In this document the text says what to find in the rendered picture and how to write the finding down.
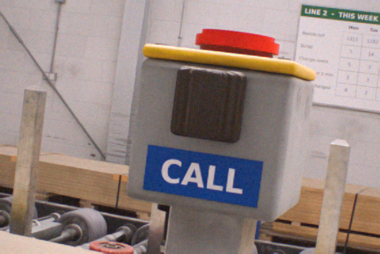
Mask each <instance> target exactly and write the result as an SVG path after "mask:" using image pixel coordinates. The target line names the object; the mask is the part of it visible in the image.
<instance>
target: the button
mask: <svg viewBox="0 0 380 254"><path fill-rule="evenodd" d="M275 40H276V39H275V38H273V37H268V36H264V35H258V34H254V33H245V32H239V31H230V30H222V29H202V32H201V33H196V39H195V45H198V46H199V49H200V50H214V51H220V52H231V53H236V54H246V55H252V56H262V57H268V58H273V56H279V49H280V45H279V44H278V43H275Z"/></svg>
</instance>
